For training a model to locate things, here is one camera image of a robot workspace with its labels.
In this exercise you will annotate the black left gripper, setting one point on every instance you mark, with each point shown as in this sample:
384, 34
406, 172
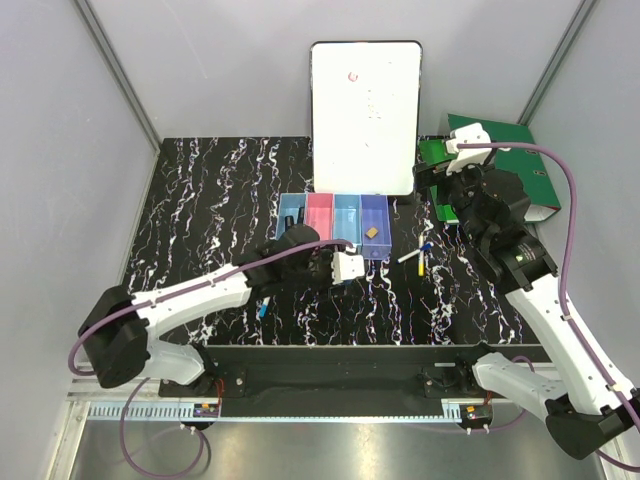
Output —
327, 288

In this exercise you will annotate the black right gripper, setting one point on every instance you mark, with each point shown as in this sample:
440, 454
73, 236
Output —
426, 176

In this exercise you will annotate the blue capped black highlighter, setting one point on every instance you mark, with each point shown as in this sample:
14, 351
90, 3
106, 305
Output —
289, 222

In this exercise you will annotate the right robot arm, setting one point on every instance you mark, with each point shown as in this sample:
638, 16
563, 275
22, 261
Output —
591, 403

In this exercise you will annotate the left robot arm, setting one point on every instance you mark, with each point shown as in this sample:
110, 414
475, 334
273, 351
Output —
122, 337

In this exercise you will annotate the blue capped white marker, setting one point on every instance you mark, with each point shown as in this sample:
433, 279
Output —
415, 253

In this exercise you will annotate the cyan capped white marker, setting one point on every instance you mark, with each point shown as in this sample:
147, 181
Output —
264, 307

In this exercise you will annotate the purple plastic bin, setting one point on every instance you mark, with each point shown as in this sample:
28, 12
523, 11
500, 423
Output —
375, 213

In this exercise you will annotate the pink plastic bin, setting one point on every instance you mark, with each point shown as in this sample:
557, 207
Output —
319, 213

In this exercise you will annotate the light blue bin right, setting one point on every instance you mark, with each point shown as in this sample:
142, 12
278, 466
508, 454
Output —
347, 219

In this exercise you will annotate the light blue bin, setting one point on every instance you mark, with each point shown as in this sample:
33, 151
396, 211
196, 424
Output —
347, 219
289, 204

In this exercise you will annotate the light blue bin left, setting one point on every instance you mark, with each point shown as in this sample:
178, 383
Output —
289, 204

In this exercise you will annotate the yellow capped white marker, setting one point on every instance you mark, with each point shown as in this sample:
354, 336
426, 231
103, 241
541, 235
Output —
421, 254

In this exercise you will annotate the white dry-erase board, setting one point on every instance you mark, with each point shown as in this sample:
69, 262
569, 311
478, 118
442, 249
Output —
365, 98

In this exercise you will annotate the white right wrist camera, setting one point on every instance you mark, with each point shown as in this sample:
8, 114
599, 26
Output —
467, 145

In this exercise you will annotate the dark green ring binder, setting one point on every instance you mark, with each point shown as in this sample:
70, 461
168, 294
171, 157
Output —
527, 164

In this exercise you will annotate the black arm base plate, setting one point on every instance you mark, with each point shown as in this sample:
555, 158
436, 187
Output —
336, 383

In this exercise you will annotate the grey slotted cable duct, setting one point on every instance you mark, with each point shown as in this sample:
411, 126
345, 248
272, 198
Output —
155, 411

